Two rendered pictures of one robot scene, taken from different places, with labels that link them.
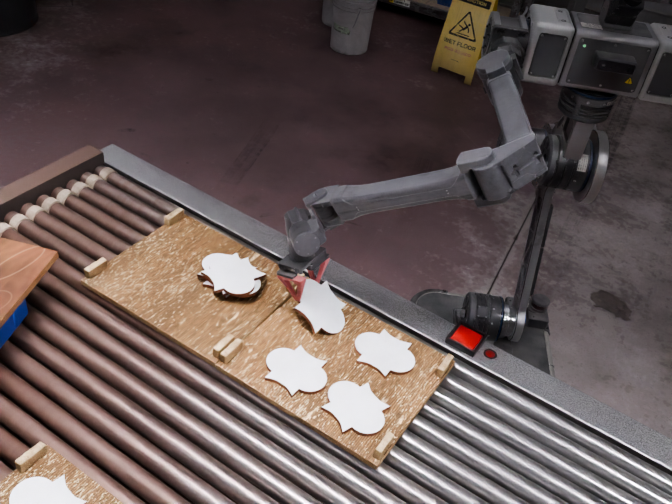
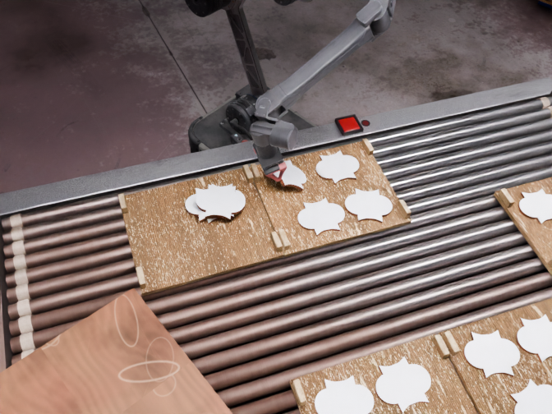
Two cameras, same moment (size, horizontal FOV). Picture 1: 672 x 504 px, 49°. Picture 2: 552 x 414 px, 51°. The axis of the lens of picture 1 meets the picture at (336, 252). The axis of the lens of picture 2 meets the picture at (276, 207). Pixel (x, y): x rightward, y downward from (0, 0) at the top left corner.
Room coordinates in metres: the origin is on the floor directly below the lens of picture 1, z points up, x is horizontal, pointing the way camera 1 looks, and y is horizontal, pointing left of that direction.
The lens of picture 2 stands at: (0.51, 0.94, 2.32)
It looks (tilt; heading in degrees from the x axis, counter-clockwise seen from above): 53 degrees down; 309
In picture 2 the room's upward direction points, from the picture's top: 5 degrees clockwise
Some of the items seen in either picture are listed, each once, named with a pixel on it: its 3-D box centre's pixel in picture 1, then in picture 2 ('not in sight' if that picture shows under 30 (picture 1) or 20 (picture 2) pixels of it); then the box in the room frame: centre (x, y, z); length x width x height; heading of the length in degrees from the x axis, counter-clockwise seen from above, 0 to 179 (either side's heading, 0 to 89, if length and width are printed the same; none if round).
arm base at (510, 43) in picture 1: (506, 57); not in sight; (1.67, -0.33, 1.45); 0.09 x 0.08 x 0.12; 89
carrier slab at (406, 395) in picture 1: (338, 364); (328, 194); (1.11, -0.04, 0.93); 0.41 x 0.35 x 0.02; 62
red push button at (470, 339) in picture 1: (466, 338); (348, 125); (1.25, -0.34, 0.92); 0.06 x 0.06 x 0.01; 62
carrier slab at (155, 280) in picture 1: (196, 282); (199, 226); (1.30, 0.32, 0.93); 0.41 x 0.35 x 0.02; 62
